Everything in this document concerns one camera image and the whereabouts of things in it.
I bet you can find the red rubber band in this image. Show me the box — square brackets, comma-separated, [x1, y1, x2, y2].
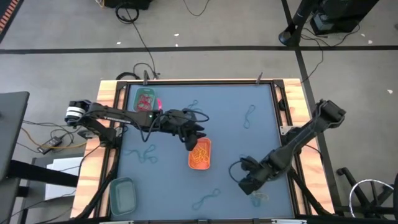
[136, 99, 152, 112]
[139, 96, 154, 111]
[137, 95, 152, 112]
[138, 94, 153, 108]

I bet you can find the blue table mat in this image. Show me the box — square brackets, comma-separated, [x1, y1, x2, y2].
[118, 83, 295, 220]

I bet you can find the black desk beam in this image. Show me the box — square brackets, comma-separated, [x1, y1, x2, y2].
[6, 159, 80, 188]

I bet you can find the black pole stand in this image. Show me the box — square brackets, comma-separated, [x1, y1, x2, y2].
[278, 0, 322, 47]

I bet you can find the black coiled floor cable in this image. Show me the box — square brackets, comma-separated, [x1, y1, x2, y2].
[114, 1, 161, 80]

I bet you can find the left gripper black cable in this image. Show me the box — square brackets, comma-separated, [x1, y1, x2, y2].
[139, 108, 210, 143]

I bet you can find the grey desk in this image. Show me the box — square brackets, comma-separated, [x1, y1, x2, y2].
[0, 90, 31, 184]

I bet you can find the black equipment box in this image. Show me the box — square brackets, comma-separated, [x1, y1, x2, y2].
[310, 0, 381, 36]

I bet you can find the orange plastic basket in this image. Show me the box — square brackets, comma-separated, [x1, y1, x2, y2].
[188, 138, 212, 171]

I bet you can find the black chair base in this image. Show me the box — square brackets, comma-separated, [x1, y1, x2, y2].
[336, 167, 398, 220]

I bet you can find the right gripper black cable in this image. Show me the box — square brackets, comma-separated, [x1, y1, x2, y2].
[228, 156, 251, 185]

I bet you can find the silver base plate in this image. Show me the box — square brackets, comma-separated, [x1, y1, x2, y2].
[279, 124, 296, 136]

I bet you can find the white board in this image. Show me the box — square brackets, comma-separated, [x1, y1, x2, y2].
[44, 156, 85, 202]

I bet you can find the black table frame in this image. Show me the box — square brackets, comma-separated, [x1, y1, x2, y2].
[75, 79, 335, 224]

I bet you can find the black cable coil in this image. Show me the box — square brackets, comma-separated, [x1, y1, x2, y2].
[116, 72, 141, 82]

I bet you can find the striped floor mat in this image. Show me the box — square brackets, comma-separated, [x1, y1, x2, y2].
[0, 0, 25, 43]

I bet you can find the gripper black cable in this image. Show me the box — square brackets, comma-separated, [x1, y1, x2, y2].
[139, 108, 210, 143]
[228, 156, 251, 185]

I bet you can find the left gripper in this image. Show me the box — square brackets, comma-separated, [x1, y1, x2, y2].
[155, 108, 208, 152]

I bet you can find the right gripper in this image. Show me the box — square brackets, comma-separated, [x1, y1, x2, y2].
[238, 155, 280, 195]

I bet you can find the black power adapter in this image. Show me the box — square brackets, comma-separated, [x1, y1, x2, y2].
[36, 136, 64, 156]

